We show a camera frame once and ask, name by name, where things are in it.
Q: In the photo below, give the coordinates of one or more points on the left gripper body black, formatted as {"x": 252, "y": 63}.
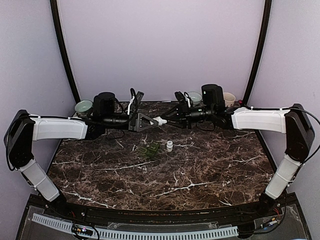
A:
{"x": 131, "y": 124}

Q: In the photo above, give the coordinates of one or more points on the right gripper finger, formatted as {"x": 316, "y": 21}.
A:
{"x": 176, "y": 124}
{"x": 172, "y": 114}

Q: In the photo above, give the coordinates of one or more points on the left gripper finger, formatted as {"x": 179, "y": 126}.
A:
{"x": 143, "y": 117}
{"x": 146, "y": 127}

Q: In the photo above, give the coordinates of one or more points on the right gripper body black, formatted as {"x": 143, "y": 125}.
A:
{"x": 186, "y": 116}

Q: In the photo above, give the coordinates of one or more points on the white pill bottle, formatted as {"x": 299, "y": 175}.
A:
{"x": 160, "y": 120}

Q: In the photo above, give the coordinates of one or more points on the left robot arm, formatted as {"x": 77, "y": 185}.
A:
{"x": 26, "y": 128}

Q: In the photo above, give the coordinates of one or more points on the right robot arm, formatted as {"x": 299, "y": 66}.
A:
{"x": 292, "y": 121}

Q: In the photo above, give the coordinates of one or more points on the pale green bowl right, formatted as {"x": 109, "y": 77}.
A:
{"x": 195, "y": 98}

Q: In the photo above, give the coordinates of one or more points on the pale green bowl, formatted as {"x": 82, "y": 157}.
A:
{"x": 84, "y": 107}
{"x": 195, "y": 98}

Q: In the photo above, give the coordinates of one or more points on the white bottle cap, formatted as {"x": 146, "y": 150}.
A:
{"x": 169, "y": 146}

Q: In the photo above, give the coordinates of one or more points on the cream floral mug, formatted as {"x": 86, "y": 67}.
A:
{"x": 229, "y": 99}

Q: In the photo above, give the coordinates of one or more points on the pale green bowl left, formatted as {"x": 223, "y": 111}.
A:
{"x": 84, "y": 107}

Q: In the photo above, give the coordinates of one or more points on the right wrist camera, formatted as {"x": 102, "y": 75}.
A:
{"x": 184, "y": 98}

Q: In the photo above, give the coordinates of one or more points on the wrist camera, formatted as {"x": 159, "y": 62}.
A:
{"x": 136, "y": 98}
{"x": 184, "y": 98}

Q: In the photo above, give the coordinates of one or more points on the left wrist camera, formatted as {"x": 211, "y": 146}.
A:
{"x": 136, "y": 98}

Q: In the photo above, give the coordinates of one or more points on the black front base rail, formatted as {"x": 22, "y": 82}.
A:
{"x": 243, "y": 215}

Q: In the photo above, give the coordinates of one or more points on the white slotted cable duct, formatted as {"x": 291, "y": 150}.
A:
{"x": 122, "y": 231}

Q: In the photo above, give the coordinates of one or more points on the right black frame post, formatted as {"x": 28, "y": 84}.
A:
{"x": 259, "y": 50}

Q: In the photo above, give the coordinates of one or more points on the black frame post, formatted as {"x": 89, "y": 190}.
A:
{"x": 63, "y": 50}
{"x": 259, "y": 50}

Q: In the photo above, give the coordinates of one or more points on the left black frame post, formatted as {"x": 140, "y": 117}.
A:
{"x": 63, "y": 50}

